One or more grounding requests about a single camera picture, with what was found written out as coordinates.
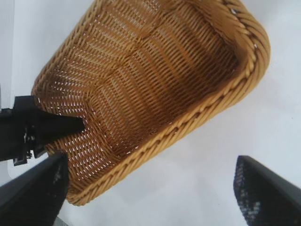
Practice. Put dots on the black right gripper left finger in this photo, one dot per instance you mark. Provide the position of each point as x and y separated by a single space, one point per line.
30 197

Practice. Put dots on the tan woven wicker basket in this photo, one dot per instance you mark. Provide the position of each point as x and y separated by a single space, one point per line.
152 82

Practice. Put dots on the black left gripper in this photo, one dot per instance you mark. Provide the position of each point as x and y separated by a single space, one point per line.
18 131

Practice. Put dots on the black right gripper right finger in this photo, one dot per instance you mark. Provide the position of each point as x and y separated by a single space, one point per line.
272 197

